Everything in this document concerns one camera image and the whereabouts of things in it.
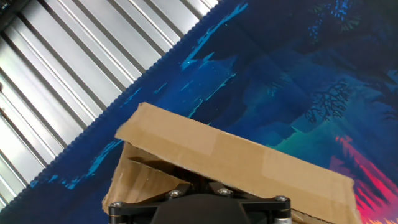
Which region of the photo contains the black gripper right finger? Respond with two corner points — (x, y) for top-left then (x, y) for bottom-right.
(198, 182), (292, 224)

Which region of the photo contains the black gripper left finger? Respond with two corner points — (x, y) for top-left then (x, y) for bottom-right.
(108, 182), (200, 224)

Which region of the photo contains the brown cardboard box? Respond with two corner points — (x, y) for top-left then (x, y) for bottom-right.
(101, 101), (363, 224)

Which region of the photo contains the forest sunset print cloth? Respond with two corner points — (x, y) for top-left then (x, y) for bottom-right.
(0, 0), (398, 224)

